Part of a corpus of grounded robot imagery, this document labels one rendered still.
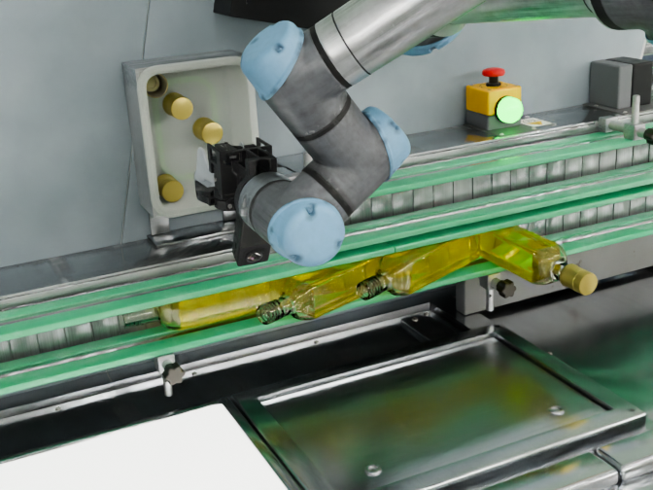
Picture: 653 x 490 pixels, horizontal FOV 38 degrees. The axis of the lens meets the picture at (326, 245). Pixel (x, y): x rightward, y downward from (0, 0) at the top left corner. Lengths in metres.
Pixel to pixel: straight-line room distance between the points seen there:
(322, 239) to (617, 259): 0.92
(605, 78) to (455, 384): 0.70
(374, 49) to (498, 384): 0.60
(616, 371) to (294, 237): 0.68
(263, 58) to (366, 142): 0.15
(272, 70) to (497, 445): 0.57
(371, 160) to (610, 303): 0.81
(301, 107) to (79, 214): 0.57
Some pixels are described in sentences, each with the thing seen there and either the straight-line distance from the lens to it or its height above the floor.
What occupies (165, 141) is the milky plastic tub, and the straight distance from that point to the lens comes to 1.45.
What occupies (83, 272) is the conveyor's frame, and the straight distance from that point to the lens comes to 1.39.
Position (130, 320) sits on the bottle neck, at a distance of 1.35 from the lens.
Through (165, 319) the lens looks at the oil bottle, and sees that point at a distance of 1.35.
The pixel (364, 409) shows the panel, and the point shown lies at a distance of 1.33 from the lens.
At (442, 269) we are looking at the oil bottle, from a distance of 1.48.
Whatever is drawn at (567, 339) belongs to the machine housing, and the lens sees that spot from 1.61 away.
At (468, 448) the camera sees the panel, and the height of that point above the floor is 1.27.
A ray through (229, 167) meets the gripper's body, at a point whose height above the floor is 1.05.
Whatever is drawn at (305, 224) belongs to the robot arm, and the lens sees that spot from 1.00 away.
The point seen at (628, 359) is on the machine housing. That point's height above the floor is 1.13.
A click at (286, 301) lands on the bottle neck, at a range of 1.34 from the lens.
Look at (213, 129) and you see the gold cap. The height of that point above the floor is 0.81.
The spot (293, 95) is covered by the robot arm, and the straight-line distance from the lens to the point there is 0.98.
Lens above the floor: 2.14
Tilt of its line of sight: 59 degrees down
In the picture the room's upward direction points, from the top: 124 degrees clockwise
